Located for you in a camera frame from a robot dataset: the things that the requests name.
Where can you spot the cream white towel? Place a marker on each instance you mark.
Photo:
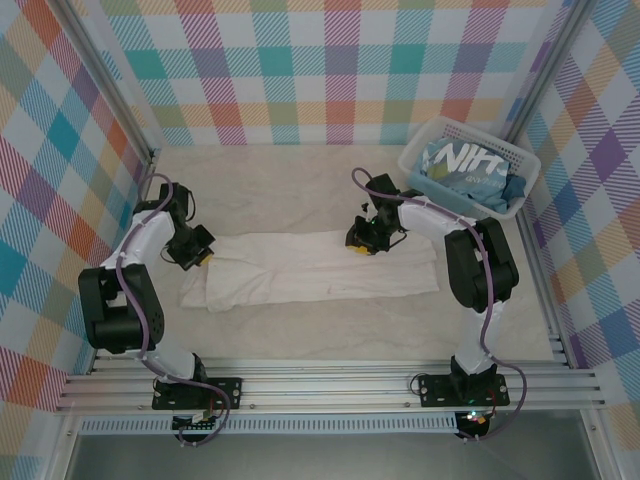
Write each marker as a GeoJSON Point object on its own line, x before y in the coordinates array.
{"type": "Point", "coordinates": [325, 280]}

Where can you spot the right controller board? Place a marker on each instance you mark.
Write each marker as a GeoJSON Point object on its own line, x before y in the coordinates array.
{"type": "Point", "coordinates": [475, 421]}

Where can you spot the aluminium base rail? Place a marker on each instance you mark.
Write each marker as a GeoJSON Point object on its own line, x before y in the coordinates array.
{"type": "Point", "coordinates": [325, 390]}

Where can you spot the black mounting plate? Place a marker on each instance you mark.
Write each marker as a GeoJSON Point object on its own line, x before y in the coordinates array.
{"type": "Point", "coordinates": [227, 392]}
{"type": "Point", "coordinates": [435, 392]}

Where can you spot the aluminium left frame post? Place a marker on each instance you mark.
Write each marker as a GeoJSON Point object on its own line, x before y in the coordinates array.
{"type": "Point", "coordinates": [107, 80]}

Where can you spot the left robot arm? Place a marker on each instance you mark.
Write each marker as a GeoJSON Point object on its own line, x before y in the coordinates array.
{"type": "Point", "coordinates": [145, 240]}

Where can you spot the grey metal panel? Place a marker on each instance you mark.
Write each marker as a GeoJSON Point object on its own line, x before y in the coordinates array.
{"type": "Point", "coordinates": [325, 460]}

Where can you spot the left controller board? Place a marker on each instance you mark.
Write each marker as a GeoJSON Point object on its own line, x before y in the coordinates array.
{"type": "Point", "coordinates": [192, 425]}

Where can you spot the white plastic laundry basket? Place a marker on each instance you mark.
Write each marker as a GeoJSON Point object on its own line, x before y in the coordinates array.
{"type": "Point", "coordinates": [525, 160]}

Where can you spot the controller board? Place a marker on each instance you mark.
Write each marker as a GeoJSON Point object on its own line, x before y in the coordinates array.
{"type": "Point", "coordinates": [475, 421]}
{"type": "Point", "coordinates": [192, 425]}

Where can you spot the aluminium frame post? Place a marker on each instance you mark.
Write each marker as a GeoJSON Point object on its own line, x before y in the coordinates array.
{"type": "Point", "coordinates": [545, 75]}
{"type": "Point", "coordinates": [107, 80]}

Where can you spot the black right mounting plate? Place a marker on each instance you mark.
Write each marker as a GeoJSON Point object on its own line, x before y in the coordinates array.
{"type": "Point", "coordinates": [435, 392]}

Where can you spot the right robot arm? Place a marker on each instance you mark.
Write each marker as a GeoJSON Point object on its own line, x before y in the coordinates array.
{"type": "Point", "coordinates": [425, 220]}

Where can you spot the aluminium right frame post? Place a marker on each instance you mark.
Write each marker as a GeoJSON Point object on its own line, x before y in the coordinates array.
{"type": "Point", "coordinates": [545, 75]}

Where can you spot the teal printed t-shirt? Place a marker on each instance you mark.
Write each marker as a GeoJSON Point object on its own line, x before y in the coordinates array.
{"type": "Point", "coordinates": [465, 170]}

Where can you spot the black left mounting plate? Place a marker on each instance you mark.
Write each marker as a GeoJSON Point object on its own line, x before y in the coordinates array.
{"type": "Point", "coordinates": [227, 392]}

